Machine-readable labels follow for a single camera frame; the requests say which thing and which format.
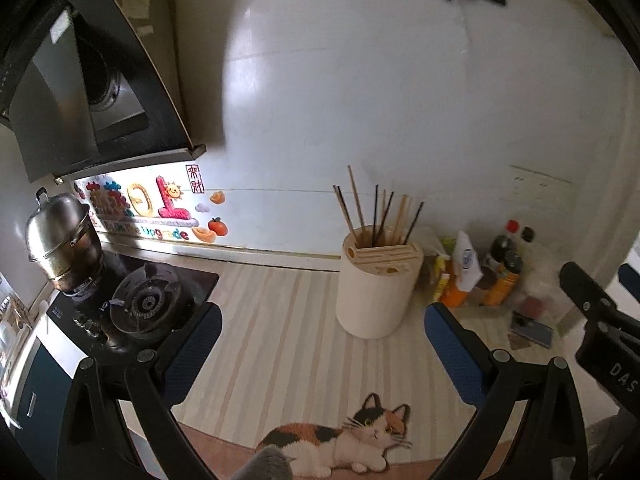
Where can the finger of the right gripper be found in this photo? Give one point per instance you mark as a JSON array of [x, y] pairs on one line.
[[585, 292], [630, 280]]

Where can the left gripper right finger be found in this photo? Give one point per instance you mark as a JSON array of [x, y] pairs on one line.
[[551, 439]]

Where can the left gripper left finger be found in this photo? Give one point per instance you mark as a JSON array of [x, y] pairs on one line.
[[94, 441]]

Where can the bamboo chopstick green band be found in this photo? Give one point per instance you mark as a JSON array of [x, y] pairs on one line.
[[404, 219]]

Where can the dark brown chopstick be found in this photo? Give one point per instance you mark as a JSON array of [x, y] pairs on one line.
[[375, 216]]

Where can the light wooden chopstick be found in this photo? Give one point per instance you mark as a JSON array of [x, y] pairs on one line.
[[399, 219]]

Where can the red jar in bag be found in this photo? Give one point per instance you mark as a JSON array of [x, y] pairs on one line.
[[538, 293]]

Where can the orange label sauce bottle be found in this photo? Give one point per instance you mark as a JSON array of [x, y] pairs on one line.
[[510, 270]]

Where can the red cap sauce bottle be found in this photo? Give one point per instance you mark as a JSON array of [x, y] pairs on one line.
[[504, 242]]

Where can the brown lid jar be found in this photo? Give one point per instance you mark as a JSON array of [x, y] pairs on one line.
[[486, 283]]

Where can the orange white seasoning box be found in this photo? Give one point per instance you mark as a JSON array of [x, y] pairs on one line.
[[466, 272]]

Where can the black gas stove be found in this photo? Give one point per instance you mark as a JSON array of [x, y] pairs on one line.
[[134, 304]]

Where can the yellow green seasoning packet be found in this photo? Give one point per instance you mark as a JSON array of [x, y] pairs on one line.
[[443, 270]]

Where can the striped cat placemat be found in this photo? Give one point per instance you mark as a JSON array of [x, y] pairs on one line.
[[282, 357]]

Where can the steel steamer pot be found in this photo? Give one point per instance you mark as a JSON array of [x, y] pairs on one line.
[[61, 239]]

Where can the cream utensil holder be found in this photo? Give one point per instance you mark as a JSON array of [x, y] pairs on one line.
[[374, 287]]

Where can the black range hood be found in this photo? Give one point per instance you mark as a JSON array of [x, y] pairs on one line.
[[90, 86]]

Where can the white wall socket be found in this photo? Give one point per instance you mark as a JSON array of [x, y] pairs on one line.
[[540, 190]]

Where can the colourful wall stickers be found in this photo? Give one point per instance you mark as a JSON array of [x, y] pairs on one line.
[[169, 202]]

